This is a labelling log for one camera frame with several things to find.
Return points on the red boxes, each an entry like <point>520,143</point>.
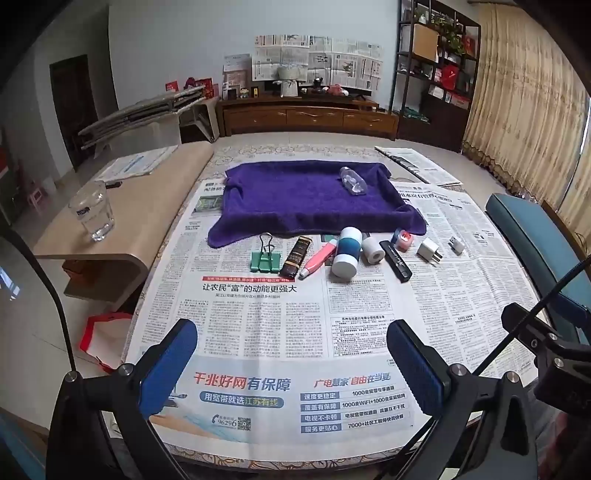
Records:
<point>203,86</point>

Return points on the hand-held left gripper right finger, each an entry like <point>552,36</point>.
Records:
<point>418,369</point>

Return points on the green binder clips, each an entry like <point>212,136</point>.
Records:
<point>265,262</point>

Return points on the red bag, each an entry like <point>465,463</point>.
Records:
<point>90,341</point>

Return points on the cardboard box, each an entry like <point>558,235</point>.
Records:
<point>425,42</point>

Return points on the folded newspaper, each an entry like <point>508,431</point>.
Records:
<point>415,161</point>

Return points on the small photo frame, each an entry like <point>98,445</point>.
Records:
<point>231,92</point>

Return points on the pink stool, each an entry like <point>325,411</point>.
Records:
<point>39,194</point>

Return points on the blue and white lotion bottle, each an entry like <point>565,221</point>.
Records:
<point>346,251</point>

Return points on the wooden television cabinet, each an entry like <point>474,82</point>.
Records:
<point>304,120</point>

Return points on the white charger plug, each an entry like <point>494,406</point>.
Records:
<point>427,249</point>

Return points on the clear plastic pill bottle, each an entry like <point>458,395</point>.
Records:
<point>353,182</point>

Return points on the small blue lidded jar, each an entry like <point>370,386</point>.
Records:
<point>402,241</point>

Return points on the beige patterned curtain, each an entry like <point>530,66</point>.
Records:
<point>521,92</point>

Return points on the newspapers covering television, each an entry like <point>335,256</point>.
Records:
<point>323,60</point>

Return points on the black rectangular case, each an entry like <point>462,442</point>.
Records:
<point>395,260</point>

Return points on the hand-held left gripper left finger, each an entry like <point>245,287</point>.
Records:
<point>168,364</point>

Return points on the pink tube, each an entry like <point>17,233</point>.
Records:
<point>318,258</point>

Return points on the black and gold tube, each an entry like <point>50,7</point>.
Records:
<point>295,258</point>

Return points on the tea set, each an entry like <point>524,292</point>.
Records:
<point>328,88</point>

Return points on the beige wooden bench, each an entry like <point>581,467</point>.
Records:
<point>152,207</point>

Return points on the teal cushioned chair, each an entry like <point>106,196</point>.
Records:
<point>521,226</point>

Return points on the purple towel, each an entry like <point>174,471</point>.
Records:
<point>300,198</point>

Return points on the white plug-in night light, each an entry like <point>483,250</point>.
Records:
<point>371,249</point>

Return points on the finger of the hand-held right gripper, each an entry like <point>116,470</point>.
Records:
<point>521,316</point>

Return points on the glass cup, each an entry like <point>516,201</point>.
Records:
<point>92,212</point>

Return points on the dark wooden shelf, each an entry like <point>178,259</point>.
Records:
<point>434,115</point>

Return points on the newspaper on bench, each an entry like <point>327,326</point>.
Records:
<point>134,164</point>

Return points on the spread newspaper sheets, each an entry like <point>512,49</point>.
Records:
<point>277,323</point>

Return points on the white woven basket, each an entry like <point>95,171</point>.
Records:
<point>291,81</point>

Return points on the dark wooden door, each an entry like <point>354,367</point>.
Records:
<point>74,110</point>

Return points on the small white adapter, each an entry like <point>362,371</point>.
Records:
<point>457,244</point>

